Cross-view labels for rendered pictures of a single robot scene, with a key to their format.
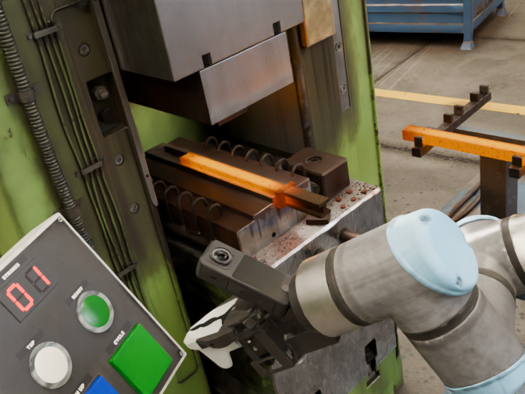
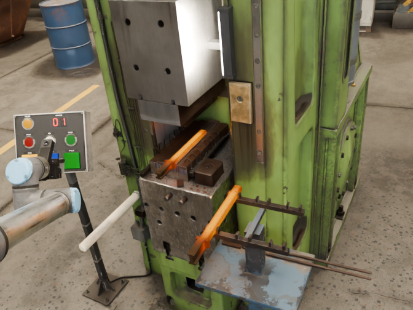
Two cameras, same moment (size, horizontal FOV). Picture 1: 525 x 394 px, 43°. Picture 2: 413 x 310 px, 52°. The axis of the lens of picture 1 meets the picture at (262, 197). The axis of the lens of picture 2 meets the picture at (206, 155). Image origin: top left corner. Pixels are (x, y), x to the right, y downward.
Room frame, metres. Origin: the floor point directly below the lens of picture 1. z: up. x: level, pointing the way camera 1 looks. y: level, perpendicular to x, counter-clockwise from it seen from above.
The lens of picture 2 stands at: (0.71, -1.58, 2.00)
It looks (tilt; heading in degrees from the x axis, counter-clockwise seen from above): 32 degrees down; 70
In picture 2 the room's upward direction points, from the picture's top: 6 degrees counter-clockwise
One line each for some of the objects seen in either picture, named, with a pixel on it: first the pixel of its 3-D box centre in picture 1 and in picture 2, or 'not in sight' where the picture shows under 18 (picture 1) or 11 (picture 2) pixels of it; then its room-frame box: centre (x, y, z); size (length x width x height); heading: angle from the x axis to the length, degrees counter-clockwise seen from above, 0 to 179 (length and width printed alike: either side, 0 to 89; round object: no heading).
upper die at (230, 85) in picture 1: (175, 62); (184, 92); (1.25, 0.11, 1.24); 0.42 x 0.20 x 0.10; 39
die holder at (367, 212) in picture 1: (245, 274); (207, 191); (1.30, 0.08, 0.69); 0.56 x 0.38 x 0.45; 39
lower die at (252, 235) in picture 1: (206, 189); (191, 146); (1.25, 0.11, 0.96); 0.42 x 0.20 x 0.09; 39
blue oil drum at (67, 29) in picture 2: not in sight; (68, 32); (1.16, 4.86, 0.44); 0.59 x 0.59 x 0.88
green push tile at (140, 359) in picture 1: (140, 361); (72, 160); (0.71, 0.21, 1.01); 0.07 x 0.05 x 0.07; 154
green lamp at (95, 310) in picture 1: (94, 311); (70, 139); (0.73, 0.25, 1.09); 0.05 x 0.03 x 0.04; 129
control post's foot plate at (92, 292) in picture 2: not in sight; (104, 283); (0.68, 0.37, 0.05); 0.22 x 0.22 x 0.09; 39
